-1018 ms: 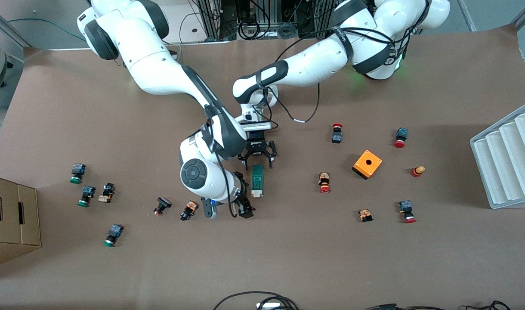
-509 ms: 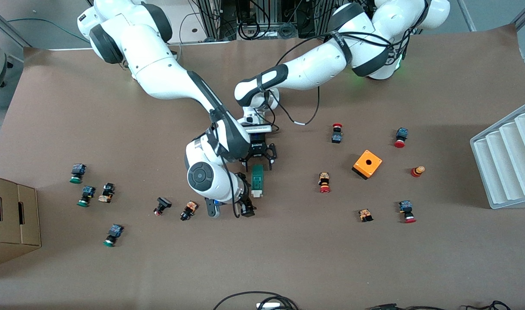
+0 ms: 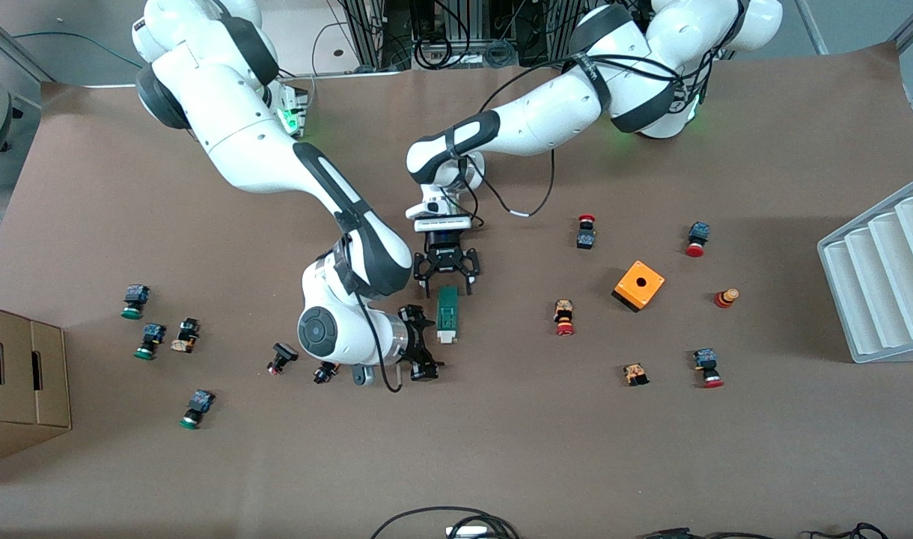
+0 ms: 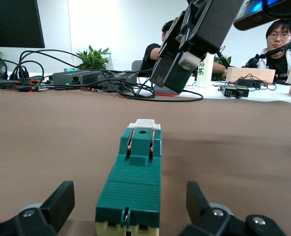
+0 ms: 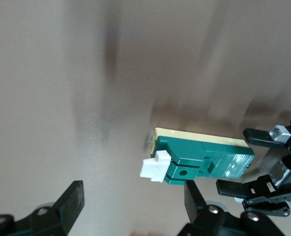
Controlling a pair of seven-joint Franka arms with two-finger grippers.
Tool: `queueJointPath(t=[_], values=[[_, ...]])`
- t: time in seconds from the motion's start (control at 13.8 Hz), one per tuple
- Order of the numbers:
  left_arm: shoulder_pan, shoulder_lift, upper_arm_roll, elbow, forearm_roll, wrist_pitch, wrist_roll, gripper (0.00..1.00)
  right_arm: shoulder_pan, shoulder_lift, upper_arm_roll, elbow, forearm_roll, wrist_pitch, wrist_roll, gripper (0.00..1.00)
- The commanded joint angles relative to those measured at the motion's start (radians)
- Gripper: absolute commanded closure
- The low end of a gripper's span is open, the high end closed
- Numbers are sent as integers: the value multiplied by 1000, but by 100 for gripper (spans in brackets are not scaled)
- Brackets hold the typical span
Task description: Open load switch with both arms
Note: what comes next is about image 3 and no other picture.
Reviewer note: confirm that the brown cardboard box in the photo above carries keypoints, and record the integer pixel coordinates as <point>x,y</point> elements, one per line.
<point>22,374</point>

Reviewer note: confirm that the black push button orange block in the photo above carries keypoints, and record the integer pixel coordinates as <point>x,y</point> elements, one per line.
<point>185,335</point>
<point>323,373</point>

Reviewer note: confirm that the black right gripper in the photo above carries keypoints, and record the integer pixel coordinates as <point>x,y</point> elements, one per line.
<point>416,337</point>

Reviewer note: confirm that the white ribbed plastic tray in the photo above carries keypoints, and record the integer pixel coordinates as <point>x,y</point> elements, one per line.
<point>875,284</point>

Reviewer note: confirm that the black square push button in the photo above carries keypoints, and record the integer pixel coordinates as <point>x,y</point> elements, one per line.
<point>281,358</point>

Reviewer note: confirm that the white plug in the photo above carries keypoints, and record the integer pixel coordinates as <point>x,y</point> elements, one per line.
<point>468,532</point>

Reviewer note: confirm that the green load switch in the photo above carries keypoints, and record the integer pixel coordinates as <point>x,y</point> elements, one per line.
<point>448,308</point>

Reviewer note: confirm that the orange button enclosure box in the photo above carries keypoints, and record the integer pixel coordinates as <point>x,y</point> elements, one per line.
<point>638,285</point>

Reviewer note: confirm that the red push button orange block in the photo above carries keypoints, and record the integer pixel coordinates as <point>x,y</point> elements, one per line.
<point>564,317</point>

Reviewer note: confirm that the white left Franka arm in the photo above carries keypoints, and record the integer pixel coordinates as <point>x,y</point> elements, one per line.
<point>546,112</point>

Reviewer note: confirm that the red push button blue block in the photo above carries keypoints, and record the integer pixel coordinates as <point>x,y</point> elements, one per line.
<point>697,239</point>
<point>708,367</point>

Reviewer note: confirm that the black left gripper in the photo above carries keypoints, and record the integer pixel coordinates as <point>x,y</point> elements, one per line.
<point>445,259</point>

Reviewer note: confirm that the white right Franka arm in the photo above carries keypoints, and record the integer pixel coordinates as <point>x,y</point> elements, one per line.
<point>239,135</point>

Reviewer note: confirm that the green push button blue block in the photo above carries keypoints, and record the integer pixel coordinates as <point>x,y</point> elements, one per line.
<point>135,301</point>
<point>150,340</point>
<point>197,409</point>

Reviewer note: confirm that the white platform board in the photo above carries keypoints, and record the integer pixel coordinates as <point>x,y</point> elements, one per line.
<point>333,37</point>

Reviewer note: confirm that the red push button black block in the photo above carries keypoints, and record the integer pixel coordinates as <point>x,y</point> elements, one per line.
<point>586,233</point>

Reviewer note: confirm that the orange black contact block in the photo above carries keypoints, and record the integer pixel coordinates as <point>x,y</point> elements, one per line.
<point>635,373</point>

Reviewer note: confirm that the red yellow button head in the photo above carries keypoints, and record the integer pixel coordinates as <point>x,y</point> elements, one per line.
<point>726,298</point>

